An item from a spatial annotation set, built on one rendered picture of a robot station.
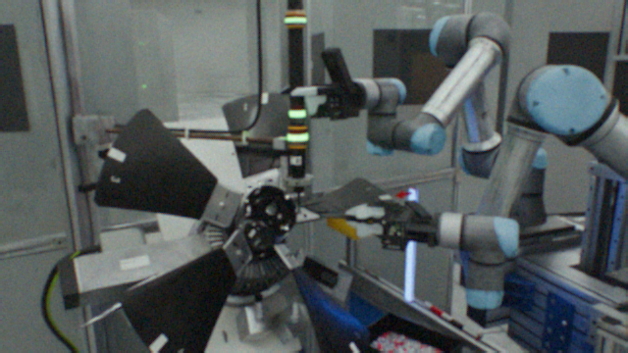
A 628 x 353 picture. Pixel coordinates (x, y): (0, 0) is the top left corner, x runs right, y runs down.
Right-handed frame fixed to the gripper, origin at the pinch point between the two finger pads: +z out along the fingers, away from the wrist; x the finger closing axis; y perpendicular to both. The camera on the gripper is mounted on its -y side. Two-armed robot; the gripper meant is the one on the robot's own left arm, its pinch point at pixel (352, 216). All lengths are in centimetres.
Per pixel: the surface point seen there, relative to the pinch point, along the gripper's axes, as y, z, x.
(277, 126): -5.4, 20.0, -19.3
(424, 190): -120, 4, 39
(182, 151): 17.3, 31.5, -18.9
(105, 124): 0, 69, -20
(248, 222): 19.3, 15.9, -5.3
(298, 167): 4.2, 10.7, -12.6
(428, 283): -120, 1, 89
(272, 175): 3.9, 17.7, -10.1
